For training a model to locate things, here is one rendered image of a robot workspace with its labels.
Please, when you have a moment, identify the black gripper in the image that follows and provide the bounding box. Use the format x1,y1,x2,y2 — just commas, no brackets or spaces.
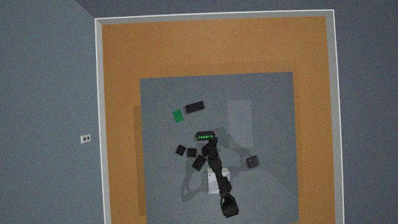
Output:
209,137,218,152

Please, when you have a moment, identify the green rectangular block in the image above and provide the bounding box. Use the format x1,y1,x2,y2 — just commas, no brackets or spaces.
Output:
172,110,184,123

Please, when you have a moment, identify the dark grey controller unit with green rocker switches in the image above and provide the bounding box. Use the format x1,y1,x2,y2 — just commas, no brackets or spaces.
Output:
196,131,215,141

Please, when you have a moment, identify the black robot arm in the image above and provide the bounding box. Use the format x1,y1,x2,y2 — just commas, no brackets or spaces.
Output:
201,142,239,218

